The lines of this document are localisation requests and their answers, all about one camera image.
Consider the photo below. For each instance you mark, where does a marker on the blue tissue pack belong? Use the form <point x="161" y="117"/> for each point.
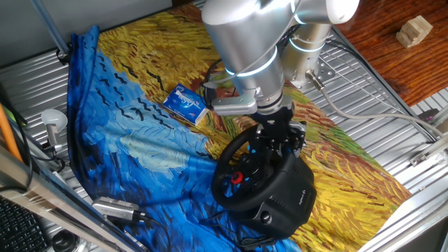
<point x="183" y="103"/>

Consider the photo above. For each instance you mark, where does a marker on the aluminium frame bar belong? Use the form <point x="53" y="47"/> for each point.
<point x="52" y="201"/>

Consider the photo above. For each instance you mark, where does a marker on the wooden block stack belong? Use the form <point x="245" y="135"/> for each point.
<point x="413" y="31"/>

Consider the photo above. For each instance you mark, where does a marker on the brown wooden desk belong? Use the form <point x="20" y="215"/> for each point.
<point x="385" y="70"/>

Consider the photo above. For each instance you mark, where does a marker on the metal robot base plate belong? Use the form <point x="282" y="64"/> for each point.
<point x="323" y="75"/>

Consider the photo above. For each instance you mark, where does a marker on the aluminium bracket rail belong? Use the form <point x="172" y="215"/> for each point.
<point x="428" y="152"/>

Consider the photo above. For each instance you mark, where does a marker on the orange pole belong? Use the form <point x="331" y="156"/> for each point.
<point x="7" y="133"/>

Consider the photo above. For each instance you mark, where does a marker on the grey metal pole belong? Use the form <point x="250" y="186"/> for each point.
<point x="49" y="24"/>

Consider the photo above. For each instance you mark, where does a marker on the black pole clamp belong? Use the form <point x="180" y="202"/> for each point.
<point x="64" y="56"/>

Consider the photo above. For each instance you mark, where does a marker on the Van Gogh print cloth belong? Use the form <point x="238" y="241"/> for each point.
<point x="157" y="157"/>

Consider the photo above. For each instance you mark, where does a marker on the black wheel base housing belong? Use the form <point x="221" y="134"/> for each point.
<point x="294" y="206"/>

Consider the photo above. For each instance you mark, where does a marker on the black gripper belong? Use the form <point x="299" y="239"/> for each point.
<point x="276" y="124"/>

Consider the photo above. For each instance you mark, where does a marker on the black keyboard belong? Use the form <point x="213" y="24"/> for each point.
<point x="19" y="231"/>

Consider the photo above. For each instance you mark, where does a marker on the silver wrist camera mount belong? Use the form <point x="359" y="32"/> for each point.
<point x="234" y="105"/>

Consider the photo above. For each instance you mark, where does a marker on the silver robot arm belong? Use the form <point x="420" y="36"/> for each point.
<point x="252" y="42"/>

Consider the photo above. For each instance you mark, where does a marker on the black racing steering wheel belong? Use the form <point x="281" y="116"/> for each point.
<point x="217" y="178"/>

